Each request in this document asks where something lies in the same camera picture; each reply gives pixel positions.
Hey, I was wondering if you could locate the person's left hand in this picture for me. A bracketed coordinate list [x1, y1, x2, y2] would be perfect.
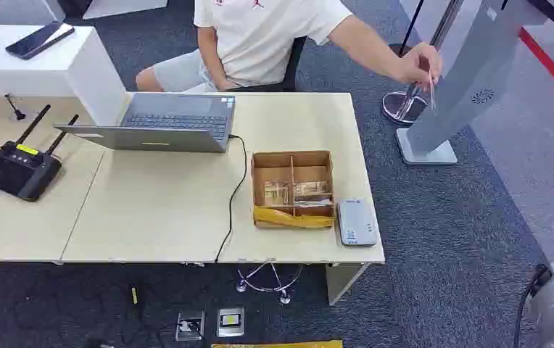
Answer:
[397, 42, 444, 92]

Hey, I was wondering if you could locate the black pole stand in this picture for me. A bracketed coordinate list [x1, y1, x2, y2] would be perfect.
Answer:
[386, 0, 426, 59]

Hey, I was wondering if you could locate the chrome stanchion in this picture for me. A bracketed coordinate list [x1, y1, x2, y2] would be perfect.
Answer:
[381, 0, 466, 128]

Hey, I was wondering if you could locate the silver gate kiosk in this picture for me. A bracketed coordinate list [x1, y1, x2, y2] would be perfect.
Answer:
[396, 0, 554, 166]

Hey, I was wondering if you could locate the black office chair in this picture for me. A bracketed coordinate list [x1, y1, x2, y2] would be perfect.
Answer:
[228, 36, 307, 93]

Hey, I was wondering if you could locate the wooden card box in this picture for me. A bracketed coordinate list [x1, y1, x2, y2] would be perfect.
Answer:
[250, 150, 336, 230]

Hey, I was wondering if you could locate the person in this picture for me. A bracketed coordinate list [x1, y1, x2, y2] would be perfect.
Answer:
[135, 0, 444, 93]

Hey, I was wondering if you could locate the printed card stack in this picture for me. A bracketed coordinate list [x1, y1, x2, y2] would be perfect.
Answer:
[294, 180, 333, 207]
[263, 181, 293, 207]

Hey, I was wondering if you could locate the grey card reader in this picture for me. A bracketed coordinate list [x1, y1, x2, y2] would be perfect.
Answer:
[336, 197, 379, 248]

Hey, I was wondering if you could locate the grey laptop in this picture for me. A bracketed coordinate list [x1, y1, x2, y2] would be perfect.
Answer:
[53, 92, 236, 154]

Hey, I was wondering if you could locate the chrome chair base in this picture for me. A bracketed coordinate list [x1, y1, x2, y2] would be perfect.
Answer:
[235, 262, 305, 307]

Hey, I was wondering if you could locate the white furniture panel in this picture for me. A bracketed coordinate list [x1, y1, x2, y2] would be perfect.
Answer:
[82, 0, 169, 20]

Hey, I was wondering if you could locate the yellow sheet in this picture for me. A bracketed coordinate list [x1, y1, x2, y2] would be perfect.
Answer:
[210, 339, 344, 348]

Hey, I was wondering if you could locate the steel floor socket with plugs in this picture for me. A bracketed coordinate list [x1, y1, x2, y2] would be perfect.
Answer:
[175, 310, 207, 342]

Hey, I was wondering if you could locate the white shelf cabinet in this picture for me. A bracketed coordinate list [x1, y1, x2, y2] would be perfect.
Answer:
[0, 24, 129, 127]

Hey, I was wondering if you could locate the black smartphone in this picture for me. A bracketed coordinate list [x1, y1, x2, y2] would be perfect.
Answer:
[5, 20, 75, 61]

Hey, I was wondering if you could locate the small black antenna stub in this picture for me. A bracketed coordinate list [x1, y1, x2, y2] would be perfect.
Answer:
[4, 94, 27, 122]

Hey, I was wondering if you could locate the black router with antennas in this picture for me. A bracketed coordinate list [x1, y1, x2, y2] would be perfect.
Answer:
[0, 104, 80, 203]

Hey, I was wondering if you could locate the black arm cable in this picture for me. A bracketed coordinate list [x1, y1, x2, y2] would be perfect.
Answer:
[513, 263, 553, 348]

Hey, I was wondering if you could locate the black laptop cable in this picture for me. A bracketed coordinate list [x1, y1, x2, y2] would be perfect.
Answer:
[214, 134, 249, 264]

